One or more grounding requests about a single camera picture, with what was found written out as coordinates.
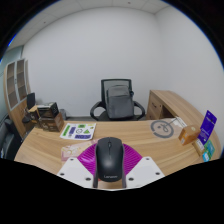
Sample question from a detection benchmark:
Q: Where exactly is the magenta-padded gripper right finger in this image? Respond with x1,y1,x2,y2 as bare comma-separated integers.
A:
121,143,166,189

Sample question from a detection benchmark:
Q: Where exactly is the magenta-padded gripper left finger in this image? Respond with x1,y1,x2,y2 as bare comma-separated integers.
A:
56,142,100,189

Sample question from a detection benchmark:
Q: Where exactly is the black computer mouse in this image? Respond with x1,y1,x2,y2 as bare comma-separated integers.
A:
94,136,126,183

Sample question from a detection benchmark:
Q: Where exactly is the white sticker sheet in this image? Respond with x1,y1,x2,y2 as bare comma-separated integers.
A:
59,122,97,141

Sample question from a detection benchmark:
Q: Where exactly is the large brown cardboard box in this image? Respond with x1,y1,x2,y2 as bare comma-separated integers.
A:
36,112,65,133

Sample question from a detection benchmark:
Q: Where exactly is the orange-brown box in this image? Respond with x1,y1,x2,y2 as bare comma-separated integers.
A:
178,124,201,146

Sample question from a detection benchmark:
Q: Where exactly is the small beige box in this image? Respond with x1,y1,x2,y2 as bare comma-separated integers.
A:
192,138,206,157

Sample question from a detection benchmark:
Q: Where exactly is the small blue box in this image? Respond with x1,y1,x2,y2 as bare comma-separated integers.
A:
201,151,211,163

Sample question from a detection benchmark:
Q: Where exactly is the black cardboard box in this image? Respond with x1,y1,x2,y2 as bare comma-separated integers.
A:
36,101,60,119

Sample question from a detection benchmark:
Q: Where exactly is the black mesh office chair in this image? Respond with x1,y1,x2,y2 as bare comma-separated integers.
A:
89,78,147,122

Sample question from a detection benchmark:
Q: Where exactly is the black armchair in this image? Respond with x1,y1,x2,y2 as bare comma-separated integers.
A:
0,118,24,161

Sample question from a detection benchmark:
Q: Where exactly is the wooden side desk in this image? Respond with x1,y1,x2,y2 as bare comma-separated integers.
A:
145,89,208,125

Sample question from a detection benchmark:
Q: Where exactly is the grey backpack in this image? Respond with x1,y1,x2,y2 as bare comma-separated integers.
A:
105,84,135,120

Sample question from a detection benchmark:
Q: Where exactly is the purple standing card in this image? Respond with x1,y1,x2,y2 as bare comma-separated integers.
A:
197,110,218,146

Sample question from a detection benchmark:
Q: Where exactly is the black visitor chair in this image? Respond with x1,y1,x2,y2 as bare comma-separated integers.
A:
21,92,37,124

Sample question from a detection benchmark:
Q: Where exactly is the wooden shelf unit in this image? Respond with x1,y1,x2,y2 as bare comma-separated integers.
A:
3,58,33,138

